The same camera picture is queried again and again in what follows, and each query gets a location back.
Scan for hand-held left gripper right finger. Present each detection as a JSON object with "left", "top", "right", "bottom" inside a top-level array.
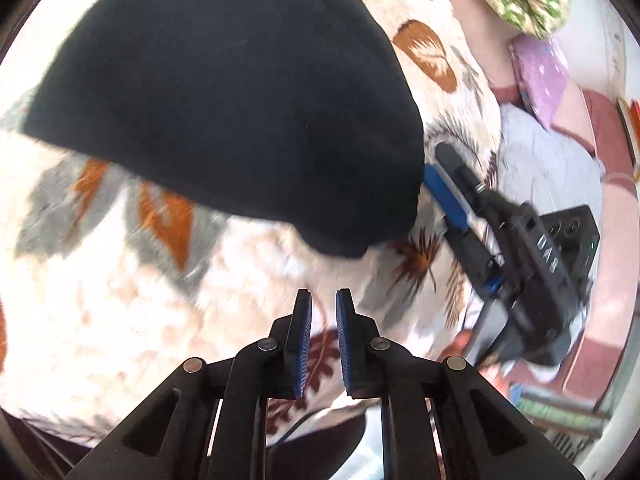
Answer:
[{"left": 335, "top": 287, "right": 583, "bottom": 480}]

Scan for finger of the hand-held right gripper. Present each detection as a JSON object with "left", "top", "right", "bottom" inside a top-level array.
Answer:
[
  {"left": 423, "top": 164, "right": 501, "bottom": 293},
  {"left": 434, "top": 141, "right": 523, "bottom": 231}
]

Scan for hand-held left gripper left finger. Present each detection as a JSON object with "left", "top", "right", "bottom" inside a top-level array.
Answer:
[{"left": 65, "top": 289, "right": 313, "bottom": 480}]

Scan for black pants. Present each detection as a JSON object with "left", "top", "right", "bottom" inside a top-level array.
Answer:
[{"left": 22, "top": 0, "right": 426, "bottom": 260}]

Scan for grey quilted cloth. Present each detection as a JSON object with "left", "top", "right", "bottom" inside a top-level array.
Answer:
[{"left": 492, "top": 105, "right": 608, "bottom": 221}]

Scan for pink bed sheet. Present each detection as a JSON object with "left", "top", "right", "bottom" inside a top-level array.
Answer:
[{"left": 417, "top": 0, "right": 640, "bottom": 411}]

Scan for purple pillow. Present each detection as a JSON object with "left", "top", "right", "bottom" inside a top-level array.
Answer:
[{"left": 509, "top": 35, "right": 573, "bottom": 131}]

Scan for leaf-print cream blanket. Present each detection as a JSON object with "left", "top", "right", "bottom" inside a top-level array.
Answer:
[{"left": 0, "top": 0, "right": 503, "bottom": 448}]

